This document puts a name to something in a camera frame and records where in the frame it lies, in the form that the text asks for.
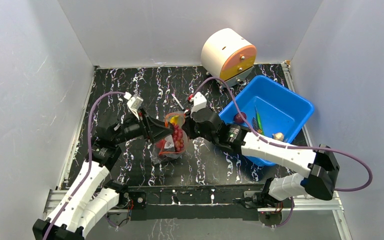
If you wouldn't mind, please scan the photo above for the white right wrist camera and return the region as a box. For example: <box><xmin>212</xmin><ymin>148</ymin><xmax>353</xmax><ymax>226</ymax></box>
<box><xmin>187</xmin><ymin>92</ymin><xmax>207</xmax><ymax>113</ymax></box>

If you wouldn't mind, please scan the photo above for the light purple grape bunch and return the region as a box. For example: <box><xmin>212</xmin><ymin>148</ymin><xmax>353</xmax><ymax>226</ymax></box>
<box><xmin>172</xmin><ymin>124</ymin><xmax>185</xmax><ymax>152</ymax></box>

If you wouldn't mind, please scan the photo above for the black white marker pen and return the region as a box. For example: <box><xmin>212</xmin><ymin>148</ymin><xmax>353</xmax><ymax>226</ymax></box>
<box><xmin>171</xmin><ymin>93</ymin><xmax>185</xmax><ymax>111</ymax></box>

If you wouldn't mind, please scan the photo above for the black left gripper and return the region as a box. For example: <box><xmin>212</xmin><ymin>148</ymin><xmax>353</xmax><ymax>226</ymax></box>
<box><xmin>113</xmin><ymin>107</ymin><xmax>174</xmax><ymax>145</ymax></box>

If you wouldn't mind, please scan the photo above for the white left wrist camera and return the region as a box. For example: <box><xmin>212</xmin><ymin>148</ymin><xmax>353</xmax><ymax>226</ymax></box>
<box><xmin>124</xmin><ymin>92</ymin><xmax>143</xmax><ymax>120</ymax></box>

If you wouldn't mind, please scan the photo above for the yellow banana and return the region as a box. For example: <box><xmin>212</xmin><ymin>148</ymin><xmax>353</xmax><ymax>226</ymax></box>
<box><xmin>169</xmin><ymin>115</ymin><xmax>184</xmax><ymax>126</ymax></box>

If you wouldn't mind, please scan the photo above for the white round drawer cabinet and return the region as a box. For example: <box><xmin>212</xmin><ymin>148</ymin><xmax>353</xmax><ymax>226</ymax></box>
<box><xmin>200</xmin><ymin>28</ymin><xmax>257</xmax><ymax>89</ymax></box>

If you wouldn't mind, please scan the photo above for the clear zip top bag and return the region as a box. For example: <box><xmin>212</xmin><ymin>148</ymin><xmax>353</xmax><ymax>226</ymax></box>
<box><xmin>151</xmin><ymin>111</ymin><xmax>190</xmax><ymax>165</ymax></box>

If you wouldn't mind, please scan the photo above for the blue plastic bin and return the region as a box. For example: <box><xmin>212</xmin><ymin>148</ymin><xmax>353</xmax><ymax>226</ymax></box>
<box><xmin>218</xmin><ymin>75</ymin><xmax>315</xmax><ymax>167</ymax></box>

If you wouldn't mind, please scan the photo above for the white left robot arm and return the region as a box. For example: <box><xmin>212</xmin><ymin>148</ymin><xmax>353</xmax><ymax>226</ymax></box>
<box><xmin>32</xmin><ymin>109</ymin><xmax>177</xmax><ymax>240</ymax></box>

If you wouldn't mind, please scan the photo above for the white garlic bulb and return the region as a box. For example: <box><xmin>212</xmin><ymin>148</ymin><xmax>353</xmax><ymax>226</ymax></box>
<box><xmin>272</xmin><ymin>132</ymin><xmax>285</xmax><ymax>142</ymax></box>

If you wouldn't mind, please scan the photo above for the purple mangosteen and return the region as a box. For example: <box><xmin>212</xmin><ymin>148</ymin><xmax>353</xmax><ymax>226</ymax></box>
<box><xmin>233</xmin><ymin>112</ymin><xmax>247</xmax><ymax>125</ymax></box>

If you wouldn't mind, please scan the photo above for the aluminium frame rail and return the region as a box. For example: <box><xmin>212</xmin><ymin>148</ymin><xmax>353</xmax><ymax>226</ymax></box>
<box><xmin>43</xmin><ymin>189</ymin><xmax>352</xmax><ymax>240</ymax></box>

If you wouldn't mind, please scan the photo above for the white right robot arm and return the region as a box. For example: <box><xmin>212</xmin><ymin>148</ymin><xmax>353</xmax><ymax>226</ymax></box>
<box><xmin>182</xmin><ymin>107</ymin><xmax>340</xmax><ymax>207</ymax></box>

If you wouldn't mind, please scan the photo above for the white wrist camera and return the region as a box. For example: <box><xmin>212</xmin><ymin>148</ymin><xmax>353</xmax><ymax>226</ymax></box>
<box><xmin>124</xmin><ymin>92</ymin><xmax>143</xmax><ymax>120</ymax></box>
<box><xmin>187</xmin><ymin>92</ymin><xmax>207</xmax><ymax>113</ymax></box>

